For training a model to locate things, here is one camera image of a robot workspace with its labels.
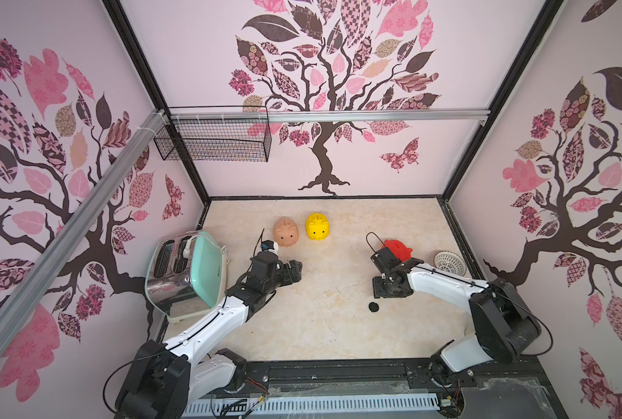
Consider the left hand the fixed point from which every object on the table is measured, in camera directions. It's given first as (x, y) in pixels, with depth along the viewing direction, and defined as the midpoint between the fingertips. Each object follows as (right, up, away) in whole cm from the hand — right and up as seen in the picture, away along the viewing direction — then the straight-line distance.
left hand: (294, 271), depth 85 cm
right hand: (+31, -7, +5) cm, 32 cm away
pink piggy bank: (-5, +13, +13) cm, 19 cm away
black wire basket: (-29, +50, +10) cm, 58 cm away
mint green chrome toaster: (-32, +1, -9) cm, 33 cm away
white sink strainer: (+58, +2, +10) cm, 59 cm away
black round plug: (+27, -13, +3) cm, 30 cm away
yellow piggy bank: (+8, +15, +15) cm, 23 cm away
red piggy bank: (+37, +7, +7) cm, 39 cm away
